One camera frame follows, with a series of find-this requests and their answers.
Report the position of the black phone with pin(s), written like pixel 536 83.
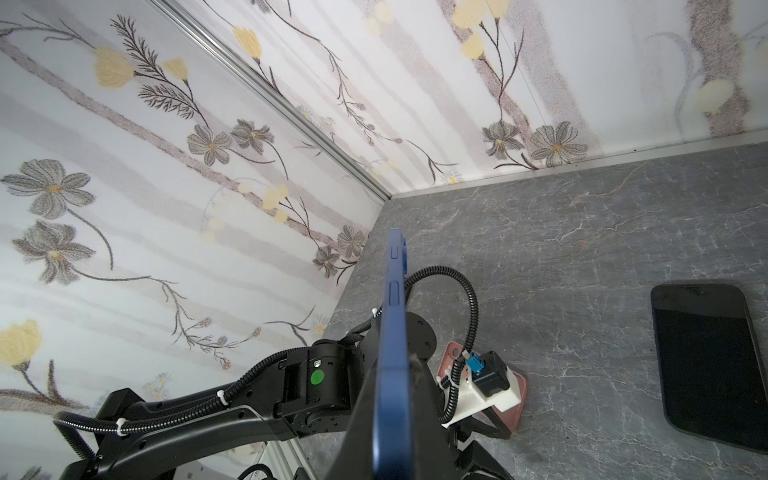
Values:
pixel 710 367
pixel 392 422

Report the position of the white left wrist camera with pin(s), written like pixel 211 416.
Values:
pixel 495 388

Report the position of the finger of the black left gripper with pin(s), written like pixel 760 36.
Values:
pixel 474 461

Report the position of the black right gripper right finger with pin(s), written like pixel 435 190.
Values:
pixel 433 457

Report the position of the pink phone case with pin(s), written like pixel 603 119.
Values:
pixel 490 403

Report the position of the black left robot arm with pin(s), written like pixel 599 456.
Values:
pixel 294 393

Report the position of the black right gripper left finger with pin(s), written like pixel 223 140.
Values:
pixel 355 459

